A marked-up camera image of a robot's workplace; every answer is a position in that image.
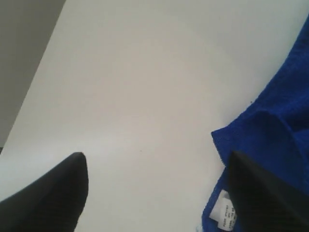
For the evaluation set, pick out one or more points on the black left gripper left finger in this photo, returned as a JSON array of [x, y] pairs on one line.
[[52, 203]]

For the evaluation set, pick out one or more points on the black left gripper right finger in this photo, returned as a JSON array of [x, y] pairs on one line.
[[262, 201]]

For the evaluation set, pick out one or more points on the blue microfibre cloth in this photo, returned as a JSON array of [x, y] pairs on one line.
[[273, 132]]

